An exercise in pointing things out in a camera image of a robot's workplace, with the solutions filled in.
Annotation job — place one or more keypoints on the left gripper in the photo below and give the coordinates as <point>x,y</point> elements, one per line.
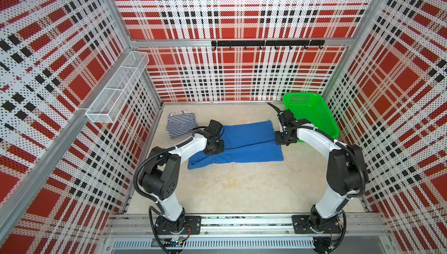
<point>220,149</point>

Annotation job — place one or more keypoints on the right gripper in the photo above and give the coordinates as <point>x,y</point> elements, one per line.
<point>279,141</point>

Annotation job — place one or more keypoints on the blue white striped tank top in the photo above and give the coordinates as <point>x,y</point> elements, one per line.
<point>179,124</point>

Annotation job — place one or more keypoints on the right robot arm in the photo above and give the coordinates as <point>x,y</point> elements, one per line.
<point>346,169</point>

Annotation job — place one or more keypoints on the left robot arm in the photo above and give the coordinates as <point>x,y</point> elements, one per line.
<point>156,178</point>

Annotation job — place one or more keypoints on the green plastic basket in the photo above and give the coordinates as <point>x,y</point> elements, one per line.
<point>312,107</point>

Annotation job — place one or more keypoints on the black hook rail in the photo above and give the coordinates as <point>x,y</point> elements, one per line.
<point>296,43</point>

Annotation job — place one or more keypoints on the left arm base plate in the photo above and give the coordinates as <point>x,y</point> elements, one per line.
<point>184,225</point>

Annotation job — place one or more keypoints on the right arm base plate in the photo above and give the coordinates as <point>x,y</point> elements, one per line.
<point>314,224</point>

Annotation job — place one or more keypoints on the white wire mesh shelf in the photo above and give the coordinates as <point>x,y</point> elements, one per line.
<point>107,106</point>

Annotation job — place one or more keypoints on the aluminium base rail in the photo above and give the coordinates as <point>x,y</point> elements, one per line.
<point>364,233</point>

